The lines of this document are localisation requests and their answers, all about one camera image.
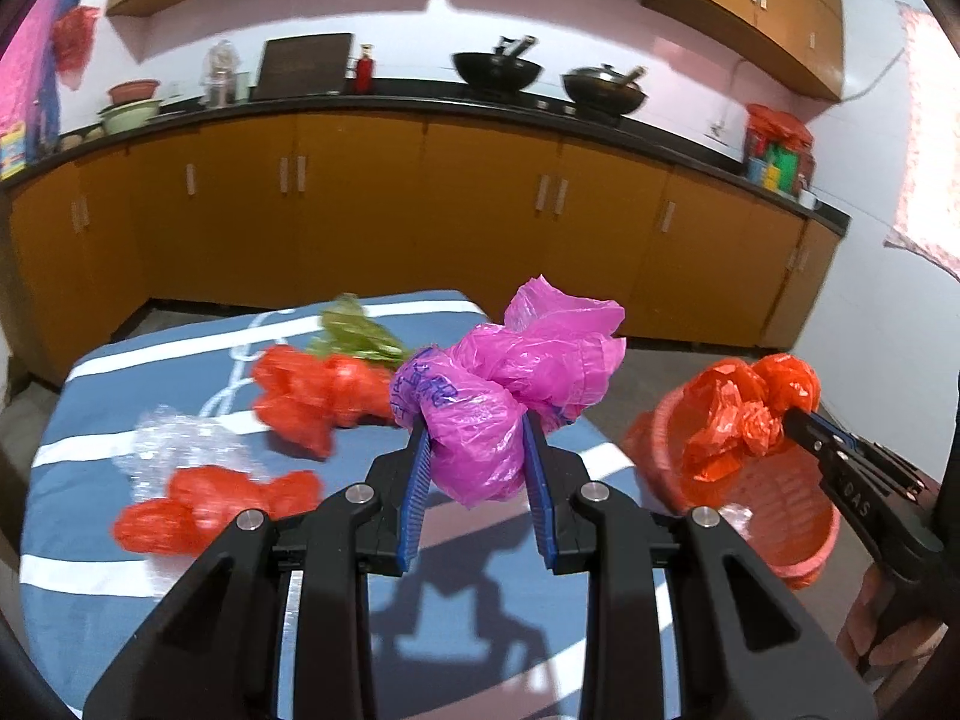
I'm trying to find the blue white striped cloth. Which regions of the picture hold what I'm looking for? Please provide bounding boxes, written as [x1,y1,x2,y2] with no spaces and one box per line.
[19,288,680,720]

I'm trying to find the knotted red plastic bag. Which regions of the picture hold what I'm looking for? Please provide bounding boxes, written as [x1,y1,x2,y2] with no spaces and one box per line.
[113,466,326,558]

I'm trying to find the clear jar in plastic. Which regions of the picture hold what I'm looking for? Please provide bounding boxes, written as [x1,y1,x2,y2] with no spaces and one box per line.
[201,40,242,108]

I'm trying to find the pink and blue curtain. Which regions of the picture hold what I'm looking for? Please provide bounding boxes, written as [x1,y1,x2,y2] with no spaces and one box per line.
[0,0,85,166]

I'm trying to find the yellow detergent bottle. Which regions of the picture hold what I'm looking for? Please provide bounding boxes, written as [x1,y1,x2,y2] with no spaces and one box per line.
[0,120,32,182]

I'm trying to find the olive green plastic bag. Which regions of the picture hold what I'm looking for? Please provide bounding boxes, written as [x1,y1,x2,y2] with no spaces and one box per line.
[310,293,411,370]

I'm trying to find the pink floral window curtain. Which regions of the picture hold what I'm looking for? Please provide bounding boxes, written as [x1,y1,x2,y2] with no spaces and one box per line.
[883,3,960,276]

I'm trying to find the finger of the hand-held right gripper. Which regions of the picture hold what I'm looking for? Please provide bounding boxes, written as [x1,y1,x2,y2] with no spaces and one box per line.
[781,406,865,464]

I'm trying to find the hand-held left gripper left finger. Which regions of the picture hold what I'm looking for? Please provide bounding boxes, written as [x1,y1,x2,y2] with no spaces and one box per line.
[82,418,436,720]

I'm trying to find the wok with metal lid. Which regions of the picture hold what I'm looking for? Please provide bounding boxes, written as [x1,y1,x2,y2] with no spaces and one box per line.
[560,63,650,119]

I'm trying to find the gas stove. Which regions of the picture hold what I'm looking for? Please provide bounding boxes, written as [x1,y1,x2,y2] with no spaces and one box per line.
[516,92,625,122]

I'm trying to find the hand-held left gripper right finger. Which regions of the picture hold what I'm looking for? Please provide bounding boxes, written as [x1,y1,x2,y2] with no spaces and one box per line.
[521,412,880,720]

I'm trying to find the white wall cable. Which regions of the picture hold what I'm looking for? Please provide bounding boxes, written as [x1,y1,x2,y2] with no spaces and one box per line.
[838,47,906,104]

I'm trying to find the wooden lower kitchen cabinets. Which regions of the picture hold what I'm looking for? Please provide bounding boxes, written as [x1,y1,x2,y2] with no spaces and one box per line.
[0,92,854,392]

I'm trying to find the large red plastic bag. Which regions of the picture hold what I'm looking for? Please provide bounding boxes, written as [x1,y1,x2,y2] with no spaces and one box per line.
[684,355,824,483]

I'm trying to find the green boxes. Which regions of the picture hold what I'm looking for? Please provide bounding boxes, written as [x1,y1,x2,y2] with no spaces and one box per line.
[763,148,801,194]

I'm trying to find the green plastic basin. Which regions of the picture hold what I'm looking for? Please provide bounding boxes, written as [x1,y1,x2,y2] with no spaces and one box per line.
[98,98,163,137]

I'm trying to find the red plastic basin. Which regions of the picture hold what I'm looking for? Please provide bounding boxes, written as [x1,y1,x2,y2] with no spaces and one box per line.
[106,79,161,108]

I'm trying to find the red bag on boxes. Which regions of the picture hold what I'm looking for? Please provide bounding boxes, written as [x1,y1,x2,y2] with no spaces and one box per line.
[745,103,815,160]

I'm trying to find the red plastic waste basket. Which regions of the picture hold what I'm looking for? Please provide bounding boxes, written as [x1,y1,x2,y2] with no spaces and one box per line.
[647,381,842,591]

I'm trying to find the dark cutting board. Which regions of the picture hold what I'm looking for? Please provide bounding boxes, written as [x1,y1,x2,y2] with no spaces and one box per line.
[250,33,354,101]

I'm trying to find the small red plastic bag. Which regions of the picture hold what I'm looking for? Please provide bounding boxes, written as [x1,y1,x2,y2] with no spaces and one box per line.
[250,346,404,460]

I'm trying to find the pink plastic bag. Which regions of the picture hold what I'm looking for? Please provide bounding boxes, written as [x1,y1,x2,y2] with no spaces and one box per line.
[388,277,628,509]

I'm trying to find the hanging red plastic bag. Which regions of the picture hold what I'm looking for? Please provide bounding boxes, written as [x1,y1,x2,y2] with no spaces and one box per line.
[52,5,101,92]

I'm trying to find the black wok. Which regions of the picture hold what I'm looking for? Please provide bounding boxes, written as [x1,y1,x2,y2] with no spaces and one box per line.
[451,34,543,92]

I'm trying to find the person's right hand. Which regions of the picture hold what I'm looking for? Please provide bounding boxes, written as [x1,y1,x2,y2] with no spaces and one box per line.
[835,565,947,685]

